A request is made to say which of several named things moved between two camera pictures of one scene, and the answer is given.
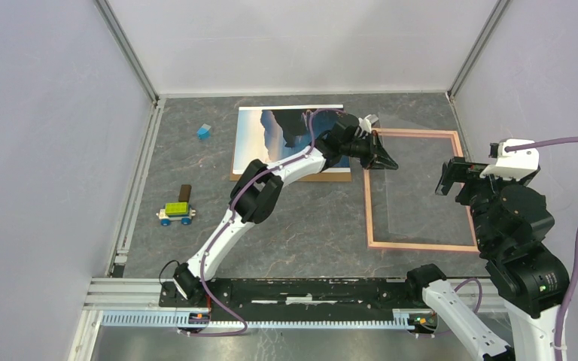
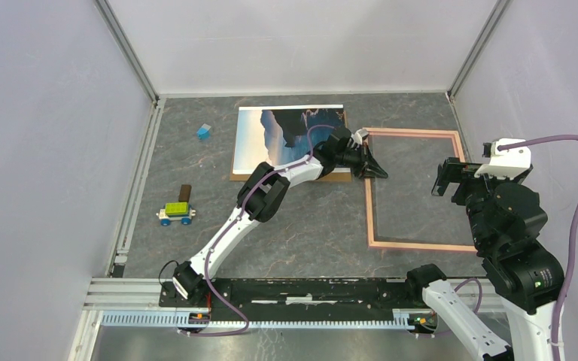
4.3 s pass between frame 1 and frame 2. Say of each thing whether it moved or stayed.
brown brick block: stayed
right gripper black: stayed
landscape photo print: stayed
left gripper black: moved
